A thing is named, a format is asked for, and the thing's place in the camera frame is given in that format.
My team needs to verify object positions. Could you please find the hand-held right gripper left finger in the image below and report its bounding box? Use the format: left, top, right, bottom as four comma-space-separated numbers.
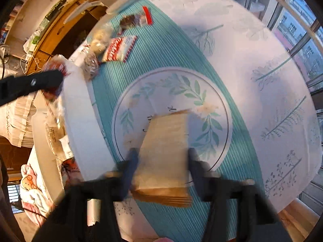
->
31, 149, 139, 242

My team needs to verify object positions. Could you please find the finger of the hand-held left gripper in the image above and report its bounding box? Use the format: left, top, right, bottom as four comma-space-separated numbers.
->
0, 70, 63, 106

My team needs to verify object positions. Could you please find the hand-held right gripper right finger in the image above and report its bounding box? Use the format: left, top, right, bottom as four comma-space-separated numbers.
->
188, 147, 290, 242

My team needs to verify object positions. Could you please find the red and clear snack packet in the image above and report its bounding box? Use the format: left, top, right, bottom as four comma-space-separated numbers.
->
42, 54, 73, 102

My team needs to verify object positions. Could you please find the tan paper snack packet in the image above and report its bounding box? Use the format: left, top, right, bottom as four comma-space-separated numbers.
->
131, 109, 193, 208

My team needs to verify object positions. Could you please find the white plastic bin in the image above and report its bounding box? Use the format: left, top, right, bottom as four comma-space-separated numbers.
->
33, 60, 116, 207

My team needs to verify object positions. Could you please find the white packet with black text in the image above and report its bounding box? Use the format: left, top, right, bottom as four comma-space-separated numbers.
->
45, 121, 66, 155

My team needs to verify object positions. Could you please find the red and white fruit packet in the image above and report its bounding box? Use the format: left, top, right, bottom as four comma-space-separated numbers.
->
61, 158, 82, 182

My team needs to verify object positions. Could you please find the white quilted cloth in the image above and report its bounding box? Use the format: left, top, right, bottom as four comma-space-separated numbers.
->
0, 91, 46, 147

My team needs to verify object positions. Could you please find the wooden cabinet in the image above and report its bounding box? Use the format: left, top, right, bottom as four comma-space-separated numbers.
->
25, 0, 106, 76

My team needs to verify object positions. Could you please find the clear wrapped cookie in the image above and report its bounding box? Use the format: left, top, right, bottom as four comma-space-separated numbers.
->
89, 23, 114, 54
83, 52, 100, 81

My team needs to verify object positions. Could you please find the red and white striped packet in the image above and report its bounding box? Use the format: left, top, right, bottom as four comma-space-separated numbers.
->
102, 35, 138, 63

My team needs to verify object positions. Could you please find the pink cartoon print blanket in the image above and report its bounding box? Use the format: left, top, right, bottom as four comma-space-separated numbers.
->
20, 151, 66, 227

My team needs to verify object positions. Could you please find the brown snack in clear wrapper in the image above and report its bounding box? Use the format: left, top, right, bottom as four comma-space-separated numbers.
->
119, 14, 147, 34

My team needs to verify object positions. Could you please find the teal leaf print tablecloth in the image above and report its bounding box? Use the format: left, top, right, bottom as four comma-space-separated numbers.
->
63, 0, 322, 242

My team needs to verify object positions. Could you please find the clear packet with red strip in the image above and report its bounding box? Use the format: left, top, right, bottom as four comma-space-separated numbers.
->
140, 6, 153, 26

